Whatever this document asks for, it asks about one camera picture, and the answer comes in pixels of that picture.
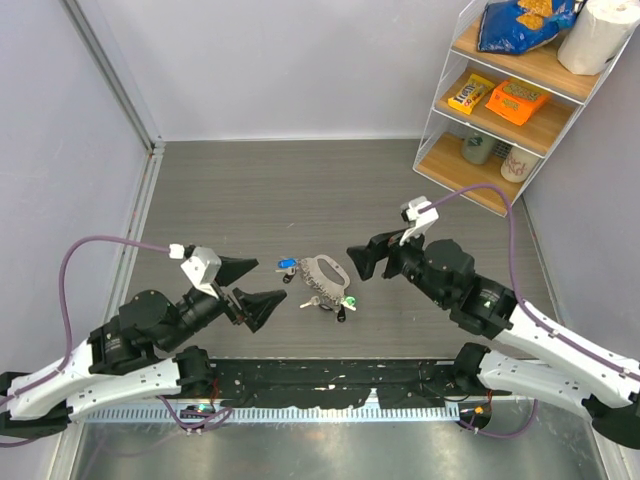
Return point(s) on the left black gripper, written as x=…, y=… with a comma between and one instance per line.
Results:
x=257, y=306

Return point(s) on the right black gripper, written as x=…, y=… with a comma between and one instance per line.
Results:
x=366, y=257

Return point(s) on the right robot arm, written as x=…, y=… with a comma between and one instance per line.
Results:
x=571, y=373

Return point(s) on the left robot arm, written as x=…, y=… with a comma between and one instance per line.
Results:
x=140, y=352

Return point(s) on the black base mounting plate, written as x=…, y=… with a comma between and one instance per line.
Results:
x=334, y=384

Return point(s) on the green grey mug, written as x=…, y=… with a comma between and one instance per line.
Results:
x=477, y=147

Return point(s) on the white printed cup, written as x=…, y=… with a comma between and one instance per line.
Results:
x=518, y=164

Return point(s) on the yellow candy bag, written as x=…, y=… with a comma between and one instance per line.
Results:
x=470, y=94

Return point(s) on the orange candy bag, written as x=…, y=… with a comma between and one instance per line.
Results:
x=517, y=101

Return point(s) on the blue chips bag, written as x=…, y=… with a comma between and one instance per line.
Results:
x=517, y=27

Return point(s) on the white paper towel roll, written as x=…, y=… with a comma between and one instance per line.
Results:
x=600, y=30

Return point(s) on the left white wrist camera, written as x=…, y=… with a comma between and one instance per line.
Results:
x=201, y=266

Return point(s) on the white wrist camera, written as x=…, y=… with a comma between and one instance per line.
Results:
x=419, y=215
x=201, y=266

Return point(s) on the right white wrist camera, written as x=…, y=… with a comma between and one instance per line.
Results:
x=419, y=215

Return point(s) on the slotted cable duct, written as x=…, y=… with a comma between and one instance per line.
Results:
x=369, y=412

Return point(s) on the white wire shelf rack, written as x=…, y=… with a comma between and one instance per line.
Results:
x=439, y=157

